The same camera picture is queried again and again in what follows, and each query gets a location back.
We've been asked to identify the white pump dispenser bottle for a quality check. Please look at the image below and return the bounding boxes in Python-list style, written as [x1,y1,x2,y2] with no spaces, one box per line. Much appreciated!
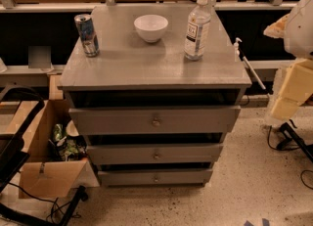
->
[233,37,242,60]

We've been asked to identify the black chair frame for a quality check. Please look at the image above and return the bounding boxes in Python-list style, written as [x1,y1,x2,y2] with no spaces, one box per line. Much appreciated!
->
[0,84,88,226]

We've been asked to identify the grey drawer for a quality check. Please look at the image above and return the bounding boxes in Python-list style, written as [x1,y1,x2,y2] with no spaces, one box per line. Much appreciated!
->
[69,106,241,135]
[98,168,212,186]
[87,143,223,165]

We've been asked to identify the white ceramic bowl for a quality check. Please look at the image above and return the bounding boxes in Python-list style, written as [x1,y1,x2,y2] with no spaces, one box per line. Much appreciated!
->
[134,15,168,43]

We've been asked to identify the grey top drawer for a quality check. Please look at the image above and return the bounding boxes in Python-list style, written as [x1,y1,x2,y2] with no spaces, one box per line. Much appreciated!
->
[69,106,241,135]

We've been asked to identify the grey bottom drawer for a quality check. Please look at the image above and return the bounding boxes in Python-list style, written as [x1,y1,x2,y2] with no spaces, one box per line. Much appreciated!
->
[98,168,212,186]

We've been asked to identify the black floor cable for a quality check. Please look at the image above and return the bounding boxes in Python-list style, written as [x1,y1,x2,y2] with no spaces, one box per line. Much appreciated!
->
[267,125,313,191]

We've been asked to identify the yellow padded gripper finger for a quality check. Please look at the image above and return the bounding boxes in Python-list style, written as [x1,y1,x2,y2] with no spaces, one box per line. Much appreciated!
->
[270,59,313,120]
[263,14,289,38]

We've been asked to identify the grey wooden drawer cabinet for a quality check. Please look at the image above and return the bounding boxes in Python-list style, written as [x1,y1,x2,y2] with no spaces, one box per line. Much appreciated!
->
[59,3,251,173]

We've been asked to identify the blue silver drink can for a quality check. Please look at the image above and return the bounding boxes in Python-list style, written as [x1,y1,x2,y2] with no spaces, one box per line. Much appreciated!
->
[74,14,99,57]

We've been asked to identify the brown cardboard box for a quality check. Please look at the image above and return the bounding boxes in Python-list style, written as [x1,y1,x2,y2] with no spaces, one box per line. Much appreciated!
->
[19,100,100,198]

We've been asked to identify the white grabber stick tool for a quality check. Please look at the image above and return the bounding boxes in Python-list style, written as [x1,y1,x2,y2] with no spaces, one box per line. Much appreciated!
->
[240,51,313,163]

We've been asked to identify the clear plastic water bottle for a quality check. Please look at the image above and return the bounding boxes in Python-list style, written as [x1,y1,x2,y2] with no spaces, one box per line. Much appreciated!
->
[184,0,211,61]

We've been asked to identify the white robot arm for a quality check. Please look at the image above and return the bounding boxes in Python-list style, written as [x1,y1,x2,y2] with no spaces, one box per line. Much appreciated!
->
[263,0,313,120]

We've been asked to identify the green snack bags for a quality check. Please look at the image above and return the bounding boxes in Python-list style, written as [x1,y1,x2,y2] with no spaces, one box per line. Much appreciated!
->
[48,120,87,161]

